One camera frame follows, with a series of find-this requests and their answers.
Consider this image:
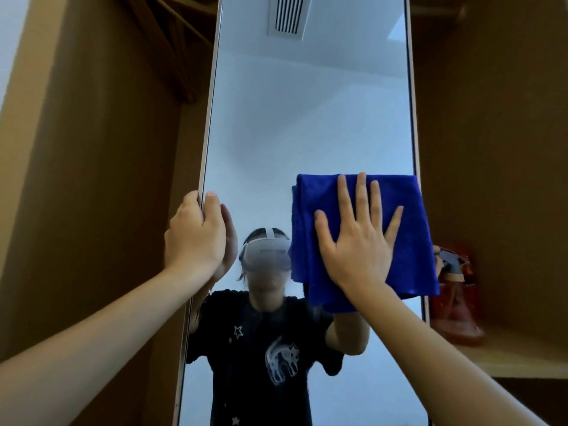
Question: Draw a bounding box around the person's right hand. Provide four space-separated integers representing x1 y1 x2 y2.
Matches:
314 172 405 306

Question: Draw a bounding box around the person's left hand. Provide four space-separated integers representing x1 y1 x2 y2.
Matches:
164 190 227 280

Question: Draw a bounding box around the blue cloth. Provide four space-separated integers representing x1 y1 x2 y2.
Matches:
289 173 441 314

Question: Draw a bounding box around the orange spray bottle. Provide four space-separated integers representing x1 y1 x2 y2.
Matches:
430 246 485 347

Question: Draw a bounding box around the tall framed mirror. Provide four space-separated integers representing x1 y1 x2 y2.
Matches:
173 0 431 426

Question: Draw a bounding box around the person's left forearm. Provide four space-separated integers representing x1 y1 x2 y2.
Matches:
0 266 214 426

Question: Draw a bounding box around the person's right forearm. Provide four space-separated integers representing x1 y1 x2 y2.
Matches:
346 281 549 426

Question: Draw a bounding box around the wooden wardrobe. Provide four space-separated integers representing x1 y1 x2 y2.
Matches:
0 0 568 426

